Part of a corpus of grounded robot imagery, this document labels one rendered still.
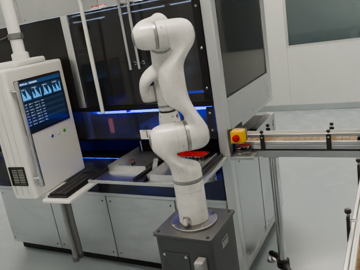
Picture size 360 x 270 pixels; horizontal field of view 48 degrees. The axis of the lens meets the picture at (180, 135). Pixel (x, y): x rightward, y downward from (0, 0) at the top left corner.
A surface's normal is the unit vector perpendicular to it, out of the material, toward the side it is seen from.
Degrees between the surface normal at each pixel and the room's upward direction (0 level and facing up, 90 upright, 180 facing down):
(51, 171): 90
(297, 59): 90
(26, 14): 90
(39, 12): 90
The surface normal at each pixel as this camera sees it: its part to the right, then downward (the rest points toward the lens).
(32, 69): 0.92, -0.04
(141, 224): -0.44, 0.30
